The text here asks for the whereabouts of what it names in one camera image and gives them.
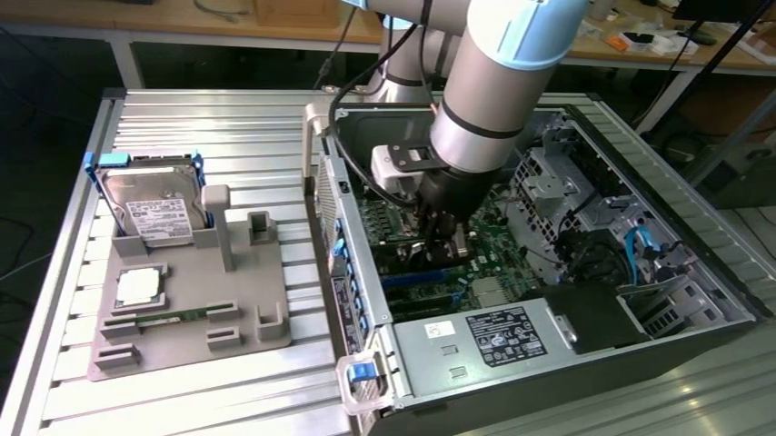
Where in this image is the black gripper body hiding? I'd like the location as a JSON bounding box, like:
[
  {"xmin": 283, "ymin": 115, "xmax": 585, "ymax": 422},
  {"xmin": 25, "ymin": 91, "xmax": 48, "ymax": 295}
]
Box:
[{"xmin": 414, "ymin": 167, "xmax": 495, "ymax": 226}]

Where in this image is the black graphics card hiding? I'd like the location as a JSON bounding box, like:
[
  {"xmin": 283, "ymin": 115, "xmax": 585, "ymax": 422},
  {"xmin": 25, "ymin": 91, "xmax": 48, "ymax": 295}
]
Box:
[{"xmin": 370, "ymin": 226, "xmax": 473, "ymax": 280}]

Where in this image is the green motherboard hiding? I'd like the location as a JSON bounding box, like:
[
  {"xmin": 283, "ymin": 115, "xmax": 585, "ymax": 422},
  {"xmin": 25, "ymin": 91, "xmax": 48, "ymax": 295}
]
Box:
[{"xmin": 354, "ymin": 181, "xmax": 541, "ymax": 319}]

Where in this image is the silver chipset heat sink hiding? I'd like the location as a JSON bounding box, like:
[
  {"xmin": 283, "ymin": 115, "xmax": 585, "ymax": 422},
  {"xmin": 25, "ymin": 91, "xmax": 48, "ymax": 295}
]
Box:
[{"xmin": 469, "ymin": 277, "xmax": 519, "ymax": 307}]

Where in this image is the large metal disk bay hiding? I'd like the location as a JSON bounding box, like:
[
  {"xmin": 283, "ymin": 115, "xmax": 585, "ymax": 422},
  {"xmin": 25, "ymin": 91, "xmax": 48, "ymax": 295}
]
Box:
[{"xmin": 506, "ymin": 147, "xmax": 609, "ymax": 256}]

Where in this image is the grey power supply unit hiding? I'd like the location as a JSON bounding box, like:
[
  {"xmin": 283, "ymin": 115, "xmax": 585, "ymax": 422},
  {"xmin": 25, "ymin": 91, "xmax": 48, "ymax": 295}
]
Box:
[{"xmin": 378, "ymin": 302, "xmax": 578, "ymax": 396}]

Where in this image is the black open PC case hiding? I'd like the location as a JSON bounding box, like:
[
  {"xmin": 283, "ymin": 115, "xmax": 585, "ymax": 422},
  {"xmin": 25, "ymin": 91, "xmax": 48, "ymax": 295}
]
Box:
[{"xmin": 300, "ymin": 102, "xmax": 776, "ymax": 436}]

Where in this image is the small metal disk bay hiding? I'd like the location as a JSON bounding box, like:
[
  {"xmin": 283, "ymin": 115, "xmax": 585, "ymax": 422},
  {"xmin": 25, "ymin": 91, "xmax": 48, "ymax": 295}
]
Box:
[{"xmin": 616, "ymin": 275, "xmax": 704, "ymax": 338}]

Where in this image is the grey parts rack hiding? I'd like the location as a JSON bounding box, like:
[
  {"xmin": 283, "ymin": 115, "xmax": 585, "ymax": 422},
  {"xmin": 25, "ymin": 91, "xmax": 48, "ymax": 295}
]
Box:
[{"xmin": 85, "ymin": 183, "xmax": 296, "ymax": 383}]

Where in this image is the wooden desk with white legs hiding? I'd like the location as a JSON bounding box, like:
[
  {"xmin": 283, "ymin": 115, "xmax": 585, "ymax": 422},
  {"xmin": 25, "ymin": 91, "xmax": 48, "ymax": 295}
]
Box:
[
  {"xmin": 562, "ymin": 0, "xmax": 776, "ymax": 134},
  {"xmin": 0, "ymin": 0, "xmax": 389, "ymax": 90}
]

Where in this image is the green RAM stick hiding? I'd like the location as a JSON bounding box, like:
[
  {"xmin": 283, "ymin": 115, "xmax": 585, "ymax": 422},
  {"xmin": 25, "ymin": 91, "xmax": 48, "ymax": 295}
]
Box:
[{"xmin": 124, "ymin": 304, "xmax": 219, "ymax": 326}]

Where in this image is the hard disk in blue caddy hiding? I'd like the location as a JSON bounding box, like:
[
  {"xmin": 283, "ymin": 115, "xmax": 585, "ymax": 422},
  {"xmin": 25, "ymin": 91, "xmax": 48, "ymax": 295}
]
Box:
[{"xmin": 84, "ymin": 152, "xmax": 204, "ymax": 249}]

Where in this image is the white foam block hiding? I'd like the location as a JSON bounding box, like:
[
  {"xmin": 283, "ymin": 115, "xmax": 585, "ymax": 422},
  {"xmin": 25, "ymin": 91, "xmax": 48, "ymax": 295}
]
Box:
[{"xmin": 624, "ymin": 29, "xmax": 696, "ymax": 58}]

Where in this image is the grey metal stand leg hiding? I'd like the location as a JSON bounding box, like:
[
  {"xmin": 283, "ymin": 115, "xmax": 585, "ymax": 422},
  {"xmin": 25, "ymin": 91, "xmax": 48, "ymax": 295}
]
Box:
[{"xmin": 684, "ymin": 88, "xmax": 776, "ymax": 183}]

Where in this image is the dark grey cabinet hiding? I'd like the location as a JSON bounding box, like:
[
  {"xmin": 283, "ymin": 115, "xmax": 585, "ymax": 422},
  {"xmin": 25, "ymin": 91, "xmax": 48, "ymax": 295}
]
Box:
[{"xmin": 696, "ymin": 144, "xmax": 776, "ymax": 211}]

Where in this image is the silver CPU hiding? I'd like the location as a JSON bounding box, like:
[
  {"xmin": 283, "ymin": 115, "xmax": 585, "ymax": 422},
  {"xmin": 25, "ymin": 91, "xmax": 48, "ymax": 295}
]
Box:
[{"xmin": 115, "ymin": 270, "xmax": 167, "ymax": 306}]

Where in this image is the black stand pole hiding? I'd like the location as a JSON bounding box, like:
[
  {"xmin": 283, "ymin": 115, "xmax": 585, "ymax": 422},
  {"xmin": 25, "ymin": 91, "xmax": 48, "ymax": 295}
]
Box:
[{"xmin": 701, "ymin": 0, "xmax": 769, "ymax": 74}]

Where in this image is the black monitor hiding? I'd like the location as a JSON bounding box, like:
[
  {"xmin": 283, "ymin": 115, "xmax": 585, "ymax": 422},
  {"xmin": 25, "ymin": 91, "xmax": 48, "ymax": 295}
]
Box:
[{"xmin": 670, "ymin": 0, "xmax": 776, "ymax": 46}]

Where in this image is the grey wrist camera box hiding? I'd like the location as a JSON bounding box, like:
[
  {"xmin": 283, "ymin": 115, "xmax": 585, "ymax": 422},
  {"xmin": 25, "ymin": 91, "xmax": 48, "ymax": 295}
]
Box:
[{"xmin": 367, "ymin": 144, "xmax": 454, "ymax": 202}]

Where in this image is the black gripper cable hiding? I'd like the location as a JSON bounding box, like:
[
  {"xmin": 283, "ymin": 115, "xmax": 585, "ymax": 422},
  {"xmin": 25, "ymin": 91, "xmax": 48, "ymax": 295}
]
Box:
[{"xmin": 326, "ymin": 22, "xmax": 439, "ymax": 220}]

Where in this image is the blue wire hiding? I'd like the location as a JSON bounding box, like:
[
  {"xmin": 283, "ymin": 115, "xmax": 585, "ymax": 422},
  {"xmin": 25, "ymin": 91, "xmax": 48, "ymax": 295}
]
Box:
[{"xmin": 622, "ymin": 224, "xmax": 664, "ymax": 285}]

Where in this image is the black hanging cable with plug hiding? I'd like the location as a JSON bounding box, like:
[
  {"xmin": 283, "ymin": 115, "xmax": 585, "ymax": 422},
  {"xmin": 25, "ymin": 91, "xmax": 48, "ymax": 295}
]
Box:
[{"xmin": 311, "ymin": 4, "xmax": 360, "ymax": 93}]

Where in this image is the thin grey cable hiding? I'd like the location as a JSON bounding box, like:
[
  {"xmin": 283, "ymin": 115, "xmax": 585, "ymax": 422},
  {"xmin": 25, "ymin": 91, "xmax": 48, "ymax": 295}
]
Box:
[{"xmin": 191, "ymin": 0, "xmax": 252, "ymax": 22}]

